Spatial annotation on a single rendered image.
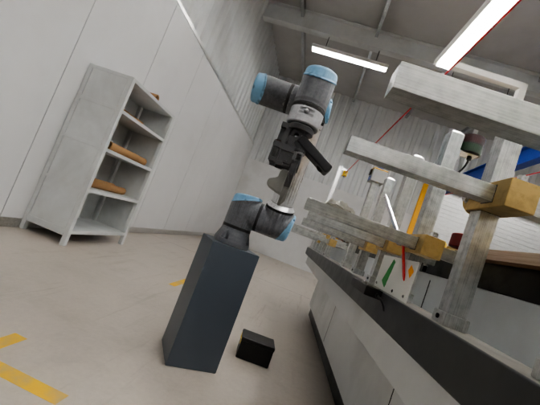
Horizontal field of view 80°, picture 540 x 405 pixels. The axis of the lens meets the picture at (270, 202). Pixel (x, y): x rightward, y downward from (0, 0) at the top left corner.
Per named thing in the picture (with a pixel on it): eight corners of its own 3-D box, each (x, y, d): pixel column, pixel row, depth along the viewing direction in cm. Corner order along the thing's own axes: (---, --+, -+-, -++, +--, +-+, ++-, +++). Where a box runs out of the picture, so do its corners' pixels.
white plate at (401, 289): (403, 302, 74) (417, 261, 75) (373, 284, 100) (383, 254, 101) (406, 303, 74) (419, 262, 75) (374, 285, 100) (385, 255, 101)
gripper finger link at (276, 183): (260, 198, 84) (273, 166, 85) (282, 206, 84) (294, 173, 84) (259, 198, 81) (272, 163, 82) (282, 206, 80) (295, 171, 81)
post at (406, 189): (368, 285, 107) (415, 153, 111) (366, 284, 111) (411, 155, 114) (378, 289, 107) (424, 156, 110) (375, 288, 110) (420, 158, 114)
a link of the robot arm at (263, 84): (284, 82, 157) (255, 64, 93) (308, 90, 156) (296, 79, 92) (276, 105, 161) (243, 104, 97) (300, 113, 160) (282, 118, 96)
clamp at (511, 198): (500, 204, 52) (509, 174, 52) (456, 210, 65) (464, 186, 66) (537, 217, 52) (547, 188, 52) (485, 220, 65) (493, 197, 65)
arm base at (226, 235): (218, 242, 154) (225, 222, 155) (210, 235, 172) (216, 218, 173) (252, 253, 162) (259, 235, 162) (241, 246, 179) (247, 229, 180)
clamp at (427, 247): (419, 253, 76) (426, 233, 76) (398, 251, 90) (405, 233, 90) (442, 262, 76) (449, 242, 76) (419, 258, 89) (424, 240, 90)
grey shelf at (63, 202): (18, 227, 273) (90, 63, 285) (88, 230, 362) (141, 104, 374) (62, 246, 267) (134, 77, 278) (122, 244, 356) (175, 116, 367)
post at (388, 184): (349, 284, 132) (387, 176, 135) (348, 283, 135) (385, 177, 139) (357, 288, 132) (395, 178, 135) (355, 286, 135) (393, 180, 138)
